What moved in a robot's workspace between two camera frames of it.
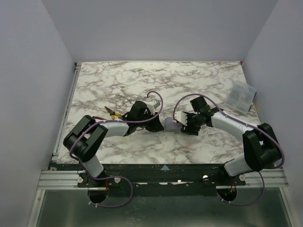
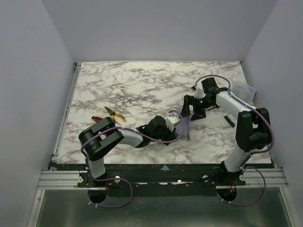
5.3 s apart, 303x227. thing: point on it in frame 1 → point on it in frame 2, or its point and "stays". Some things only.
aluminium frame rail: [59, 180] stays
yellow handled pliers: [113, 114] stays
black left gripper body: [151, 121] → [172, 133]
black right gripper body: [189, 125] → [192, 104]
